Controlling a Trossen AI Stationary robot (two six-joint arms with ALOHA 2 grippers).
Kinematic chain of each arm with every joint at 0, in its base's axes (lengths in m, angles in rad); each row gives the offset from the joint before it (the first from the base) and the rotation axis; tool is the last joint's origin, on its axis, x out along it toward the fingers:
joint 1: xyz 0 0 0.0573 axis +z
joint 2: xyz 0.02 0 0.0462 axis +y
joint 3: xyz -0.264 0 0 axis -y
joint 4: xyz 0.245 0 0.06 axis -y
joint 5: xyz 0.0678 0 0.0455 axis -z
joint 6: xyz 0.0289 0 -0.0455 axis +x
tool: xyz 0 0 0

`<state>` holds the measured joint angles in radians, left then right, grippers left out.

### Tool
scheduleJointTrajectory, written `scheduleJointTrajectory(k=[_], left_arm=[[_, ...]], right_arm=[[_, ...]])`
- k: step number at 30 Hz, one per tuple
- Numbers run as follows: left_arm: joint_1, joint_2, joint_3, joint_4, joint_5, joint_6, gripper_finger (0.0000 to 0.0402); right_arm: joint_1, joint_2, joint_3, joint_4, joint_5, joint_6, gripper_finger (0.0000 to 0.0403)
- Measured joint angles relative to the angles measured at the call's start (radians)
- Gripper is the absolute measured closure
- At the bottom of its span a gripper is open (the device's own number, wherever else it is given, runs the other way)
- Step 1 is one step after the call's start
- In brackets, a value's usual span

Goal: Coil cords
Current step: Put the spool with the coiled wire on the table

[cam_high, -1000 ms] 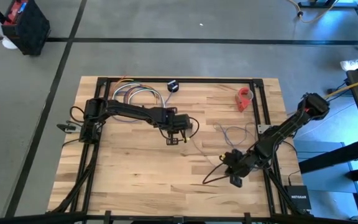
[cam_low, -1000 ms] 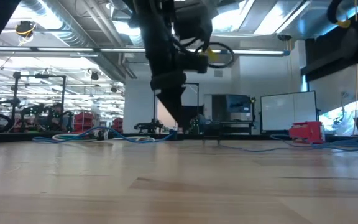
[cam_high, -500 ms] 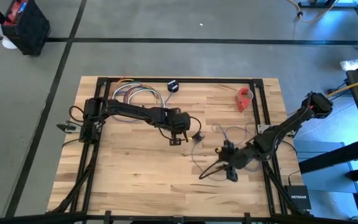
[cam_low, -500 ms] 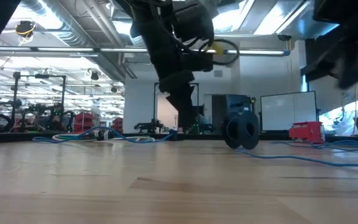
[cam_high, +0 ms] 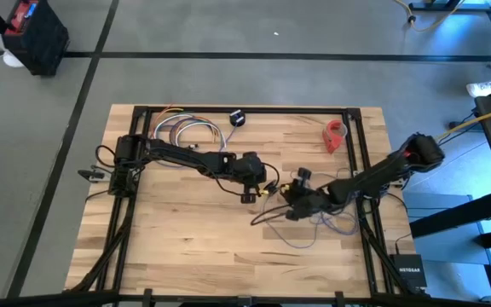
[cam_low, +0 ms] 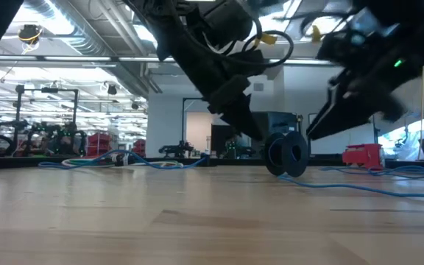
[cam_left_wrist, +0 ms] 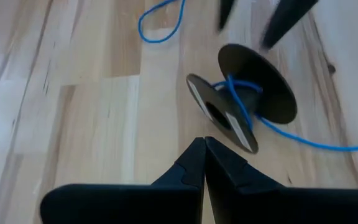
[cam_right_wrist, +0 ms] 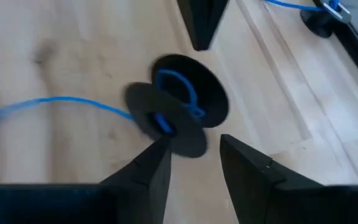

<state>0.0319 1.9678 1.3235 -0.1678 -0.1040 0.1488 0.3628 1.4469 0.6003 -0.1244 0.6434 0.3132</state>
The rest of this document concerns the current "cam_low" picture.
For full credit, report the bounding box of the yellow cable tag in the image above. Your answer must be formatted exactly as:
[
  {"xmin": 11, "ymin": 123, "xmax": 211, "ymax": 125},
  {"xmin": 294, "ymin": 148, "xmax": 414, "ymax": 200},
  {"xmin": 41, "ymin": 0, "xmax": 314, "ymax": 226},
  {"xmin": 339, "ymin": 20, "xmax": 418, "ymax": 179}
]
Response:
[
  {"xmin": 310, "ymin": 24, "xmax": 324, "ymax": 43},
  {"xmin": 254, "ymin": 32, "xmax": 278, "ymax": 47}
]

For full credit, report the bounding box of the black cabinet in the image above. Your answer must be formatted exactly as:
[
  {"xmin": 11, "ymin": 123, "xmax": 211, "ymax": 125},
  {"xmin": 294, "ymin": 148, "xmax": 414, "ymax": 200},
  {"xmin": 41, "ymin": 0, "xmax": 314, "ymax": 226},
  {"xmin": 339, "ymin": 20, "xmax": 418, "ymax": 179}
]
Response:
[{"xmin": 250, "ymin": 111, "xmax": 305, "ymax": 160}]

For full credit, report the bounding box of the white whiteboard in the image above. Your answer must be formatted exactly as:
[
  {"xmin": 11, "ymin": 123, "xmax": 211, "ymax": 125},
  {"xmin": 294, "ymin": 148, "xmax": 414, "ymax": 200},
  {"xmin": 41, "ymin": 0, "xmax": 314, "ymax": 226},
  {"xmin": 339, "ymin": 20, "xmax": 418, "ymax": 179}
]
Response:
[{"xmin": 307, "ymin": 112, "xmax": 378, "ymax": 156}]

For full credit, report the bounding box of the long white light bar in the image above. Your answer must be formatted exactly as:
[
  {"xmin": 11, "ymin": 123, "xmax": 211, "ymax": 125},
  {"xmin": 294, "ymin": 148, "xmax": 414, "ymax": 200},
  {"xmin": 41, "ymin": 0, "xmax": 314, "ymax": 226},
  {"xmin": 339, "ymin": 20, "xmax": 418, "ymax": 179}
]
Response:
[{"xmin": 0, "ymin": 54, "xmax": 336, "ymax": 68}]

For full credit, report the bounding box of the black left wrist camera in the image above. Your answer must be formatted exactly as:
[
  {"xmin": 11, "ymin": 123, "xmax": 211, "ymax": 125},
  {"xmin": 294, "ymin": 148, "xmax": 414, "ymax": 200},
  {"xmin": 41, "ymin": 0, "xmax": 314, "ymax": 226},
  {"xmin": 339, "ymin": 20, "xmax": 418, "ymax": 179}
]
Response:
[{"xmin": 199, "ymin": 1, "xmax": 254, "ymax": 42}]

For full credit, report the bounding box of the green cable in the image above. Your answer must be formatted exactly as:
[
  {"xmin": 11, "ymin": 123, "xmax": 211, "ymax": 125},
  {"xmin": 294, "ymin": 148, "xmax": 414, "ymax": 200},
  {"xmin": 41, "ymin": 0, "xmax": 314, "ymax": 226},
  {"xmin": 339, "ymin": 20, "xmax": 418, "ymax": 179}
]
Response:
[{"xmin": 68, "ymin": 158, "xmax": 113, "ymax": 167}]

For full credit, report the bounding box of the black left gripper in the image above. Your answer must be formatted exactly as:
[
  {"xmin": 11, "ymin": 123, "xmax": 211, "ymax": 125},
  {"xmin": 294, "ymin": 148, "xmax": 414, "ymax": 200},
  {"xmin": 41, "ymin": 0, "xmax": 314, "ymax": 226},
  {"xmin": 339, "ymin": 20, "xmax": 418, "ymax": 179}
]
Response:
[{"xmin": 192, "ymin": 49, "xmax": 269, "ymax": 141}]

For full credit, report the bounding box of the red bin rack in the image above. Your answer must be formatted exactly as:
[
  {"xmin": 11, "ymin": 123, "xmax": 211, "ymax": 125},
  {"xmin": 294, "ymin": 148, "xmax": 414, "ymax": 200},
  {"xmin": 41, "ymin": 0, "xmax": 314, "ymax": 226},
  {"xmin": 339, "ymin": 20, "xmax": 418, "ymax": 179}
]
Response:
[{"xmin": 85, "ymin": 132, "xmax": 113, "ymax": 158}]

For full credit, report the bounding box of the black aluminium table frame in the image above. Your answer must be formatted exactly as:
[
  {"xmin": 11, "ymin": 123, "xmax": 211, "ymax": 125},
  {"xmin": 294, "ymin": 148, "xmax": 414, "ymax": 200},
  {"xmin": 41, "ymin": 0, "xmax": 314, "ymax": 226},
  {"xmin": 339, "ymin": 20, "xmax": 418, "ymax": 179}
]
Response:
[{"xmin": 0, "ymin": 156, "xmax": 424, "ymax": 174}]

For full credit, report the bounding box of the light blue cable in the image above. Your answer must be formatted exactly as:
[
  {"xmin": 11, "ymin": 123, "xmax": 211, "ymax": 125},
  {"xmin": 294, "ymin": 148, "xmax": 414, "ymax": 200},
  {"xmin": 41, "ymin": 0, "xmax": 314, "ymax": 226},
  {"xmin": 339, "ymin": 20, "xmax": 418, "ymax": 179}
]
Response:
[{"xmin": 86, "ymin": 149, "xmax": 208, "ymax": 171}]

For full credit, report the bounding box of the red plastic spool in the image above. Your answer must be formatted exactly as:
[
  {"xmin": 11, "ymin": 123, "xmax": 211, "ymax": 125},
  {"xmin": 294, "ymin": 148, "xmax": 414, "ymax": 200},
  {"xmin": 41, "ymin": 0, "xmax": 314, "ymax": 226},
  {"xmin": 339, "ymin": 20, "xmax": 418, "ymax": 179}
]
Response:
[{"xmin": 342, "ymin": 143, "xmax": 385, "ymax": 171}]

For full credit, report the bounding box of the black yellow cord reel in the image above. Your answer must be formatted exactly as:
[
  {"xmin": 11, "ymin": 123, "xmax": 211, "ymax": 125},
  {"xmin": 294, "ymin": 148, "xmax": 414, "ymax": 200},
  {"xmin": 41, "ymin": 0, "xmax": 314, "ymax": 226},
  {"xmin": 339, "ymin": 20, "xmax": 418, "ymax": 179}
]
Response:
[{"xmin": 17, "ymin": 24, "xmax": 44, "ymax": 53}]

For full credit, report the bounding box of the long blue cord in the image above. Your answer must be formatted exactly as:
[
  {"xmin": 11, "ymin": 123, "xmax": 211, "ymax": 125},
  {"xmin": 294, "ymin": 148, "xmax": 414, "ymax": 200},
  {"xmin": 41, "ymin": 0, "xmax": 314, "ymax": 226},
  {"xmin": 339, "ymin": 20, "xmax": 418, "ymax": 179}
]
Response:
[{"xmin": 268, "ymin": 105, "xmax": 424, "ymax": 199}]

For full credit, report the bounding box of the blue filament spool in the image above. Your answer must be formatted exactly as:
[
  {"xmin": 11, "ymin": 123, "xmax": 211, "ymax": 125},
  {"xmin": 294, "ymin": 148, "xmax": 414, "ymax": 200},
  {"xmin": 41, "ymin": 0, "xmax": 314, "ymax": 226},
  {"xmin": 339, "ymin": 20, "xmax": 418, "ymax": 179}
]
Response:
[{"xmin": 263, "ymin": 131, "xmax": 311, "ymax": 179}]

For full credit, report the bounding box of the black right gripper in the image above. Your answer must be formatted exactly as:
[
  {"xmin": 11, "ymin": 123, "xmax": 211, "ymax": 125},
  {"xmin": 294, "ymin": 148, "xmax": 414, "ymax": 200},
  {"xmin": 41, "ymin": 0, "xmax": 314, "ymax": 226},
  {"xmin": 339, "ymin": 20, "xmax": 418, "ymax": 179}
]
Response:
[{"xmin": 305, "ymin": 29, "xmax": 407, "ymax": 141}]

